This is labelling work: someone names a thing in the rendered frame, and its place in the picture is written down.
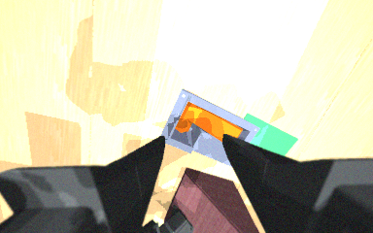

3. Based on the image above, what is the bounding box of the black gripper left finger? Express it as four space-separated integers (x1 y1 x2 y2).
0 136 165 233

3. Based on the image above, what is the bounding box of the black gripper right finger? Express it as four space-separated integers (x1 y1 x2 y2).
222 134 373 233

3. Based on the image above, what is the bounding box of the orange l-shaped part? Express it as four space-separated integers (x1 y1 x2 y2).
176 102 243 142

